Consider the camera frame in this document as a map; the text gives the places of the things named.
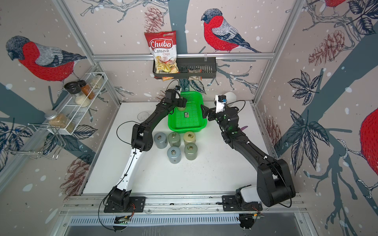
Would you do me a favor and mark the green tea canister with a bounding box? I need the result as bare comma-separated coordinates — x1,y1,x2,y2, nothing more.
168,132,181,147
185,143,198,160

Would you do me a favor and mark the grey-blue tea canister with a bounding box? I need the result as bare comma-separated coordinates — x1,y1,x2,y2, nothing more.
154,132,168,149

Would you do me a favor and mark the blue-grey tea canister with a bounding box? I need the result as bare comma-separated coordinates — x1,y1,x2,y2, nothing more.
167,146,181,164

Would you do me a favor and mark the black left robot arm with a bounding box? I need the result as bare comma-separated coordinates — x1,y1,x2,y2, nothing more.
101,86,187,213

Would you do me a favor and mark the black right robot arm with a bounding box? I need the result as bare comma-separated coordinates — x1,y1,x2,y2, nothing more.
201,105,296,207

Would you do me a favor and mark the green plastic basket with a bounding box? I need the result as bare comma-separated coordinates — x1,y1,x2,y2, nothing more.
168,91,207,133

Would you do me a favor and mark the small snack packet in basket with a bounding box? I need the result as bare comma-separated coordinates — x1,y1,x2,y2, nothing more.
188,69,202,82

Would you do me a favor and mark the white utensil holder cup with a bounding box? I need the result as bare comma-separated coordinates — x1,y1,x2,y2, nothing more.
224,92,237,104

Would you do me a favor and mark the clear plastic cup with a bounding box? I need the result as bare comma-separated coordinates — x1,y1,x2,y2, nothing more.
137,111,150,122

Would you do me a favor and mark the red cassava chips bag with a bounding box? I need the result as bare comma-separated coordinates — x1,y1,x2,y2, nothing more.
144,31,179,81

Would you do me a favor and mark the pale spice jar rear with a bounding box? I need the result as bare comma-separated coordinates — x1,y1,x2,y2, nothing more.
90,74,103,89

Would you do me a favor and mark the orange spice bottle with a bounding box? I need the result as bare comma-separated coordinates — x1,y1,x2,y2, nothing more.
78,80,95,100

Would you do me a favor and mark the black lid spice jar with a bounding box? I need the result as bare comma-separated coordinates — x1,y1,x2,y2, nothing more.
64,82,91,108

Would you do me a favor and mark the silver lid spice jar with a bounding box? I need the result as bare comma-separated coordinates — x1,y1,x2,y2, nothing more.
44,111,69,128

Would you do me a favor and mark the black wall basket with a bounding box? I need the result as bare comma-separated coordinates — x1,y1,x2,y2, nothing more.
153,57,217,79

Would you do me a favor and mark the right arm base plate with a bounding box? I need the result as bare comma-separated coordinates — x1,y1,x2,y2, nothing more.
217,195,263,211

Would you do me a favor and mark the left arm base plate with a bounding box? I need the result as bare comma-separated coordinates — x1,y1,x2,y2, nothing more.
103,196,146,213

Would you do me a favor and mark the white wire spice rack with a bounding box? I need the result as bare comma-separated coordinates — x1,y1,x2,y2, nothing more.
1,72,108,160

